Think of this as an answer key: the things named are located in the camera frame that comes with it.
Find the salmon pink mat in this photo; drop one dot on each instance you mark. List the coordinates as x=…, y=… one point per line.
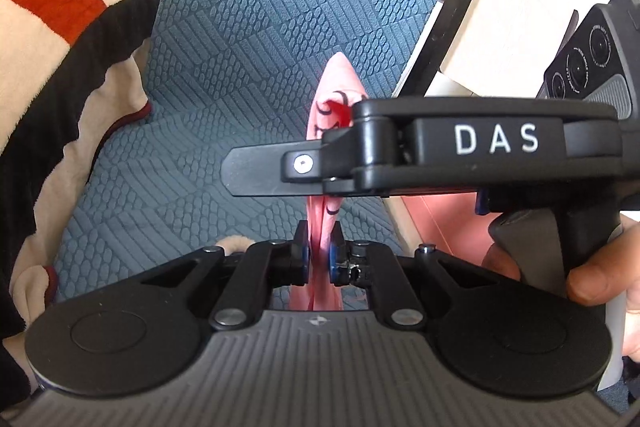
x=447, y=221

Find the pink printed cloth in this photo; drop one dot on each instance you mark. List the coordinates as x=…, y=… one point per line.
x=338, y=90

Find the black and white bed frame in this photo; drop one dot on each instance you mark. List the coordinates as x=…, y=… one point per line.
x=435, y=43

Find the blue textured bedspread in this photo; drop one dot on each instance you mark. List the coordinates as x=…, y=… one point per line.
x=221, y=74

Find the person's right hand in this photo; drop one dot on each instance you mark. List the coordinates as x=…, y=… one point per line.
x=613, y=271

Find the cream red black blanket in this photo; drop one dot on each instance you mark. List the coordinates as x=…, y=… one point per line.
x=71, y=73

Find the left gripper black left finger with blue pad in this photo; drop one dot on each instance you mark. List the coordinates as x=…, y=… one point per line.
x=230, y=284

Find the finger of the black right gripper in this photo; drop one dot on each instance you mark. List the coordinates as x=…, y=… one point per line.
x=283, y=169

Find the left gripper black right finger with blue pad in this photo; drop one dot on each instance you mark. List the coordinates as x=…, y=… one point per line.
x=421, y=290

